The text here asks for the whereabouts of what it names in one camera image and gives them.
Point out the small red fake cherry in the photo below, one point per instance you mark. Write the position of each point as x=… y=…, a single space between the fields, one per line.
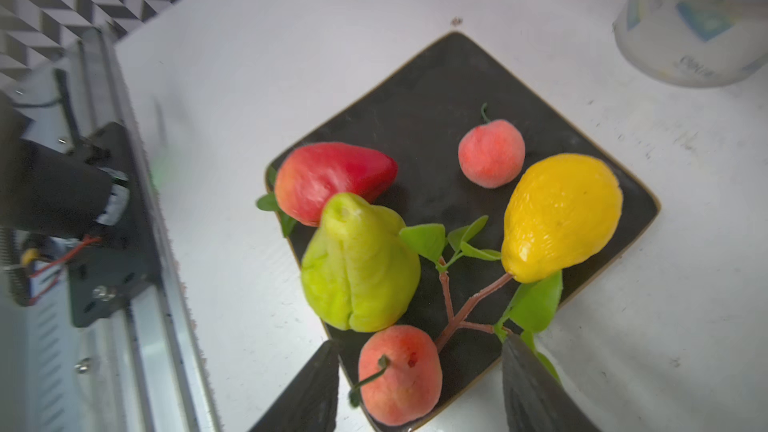
x=492 y=154

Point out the black square mat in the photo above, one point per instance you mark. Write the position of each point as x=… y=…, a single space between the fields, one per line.
x=418 y=116

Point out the green fake fruit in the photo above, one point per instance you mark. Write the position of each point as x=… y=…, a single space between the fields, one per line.
x=356 y=273

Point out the red fake strawberry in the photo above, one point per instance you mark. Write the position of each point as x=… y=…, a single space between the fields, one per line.
x=312 y=174

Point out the small peach fake fruit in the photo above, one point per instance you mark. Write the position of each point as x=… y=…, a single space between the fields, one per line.
x=400 y=376

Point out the yellow fake lemon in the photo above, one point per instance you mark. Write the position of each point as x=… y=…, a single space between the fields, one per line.
x=564 y=210

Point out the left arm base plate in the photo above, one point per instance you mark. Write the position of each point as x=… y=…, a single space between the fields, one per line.
x=104 y=277

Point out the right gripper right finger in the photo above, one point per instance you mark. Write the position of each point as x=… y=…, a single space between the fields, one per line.
x=534 y=401

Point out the fake leafy twig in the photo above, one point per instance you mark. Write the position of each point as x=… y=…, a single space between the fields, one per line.
x=470 y=305

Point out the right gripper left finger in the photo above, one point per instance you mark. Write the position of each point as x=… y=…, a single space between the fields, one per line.
x=310 y=401

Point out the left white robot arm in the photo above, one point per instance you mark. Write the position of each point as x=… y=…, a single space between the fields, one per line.
x=47 y=192

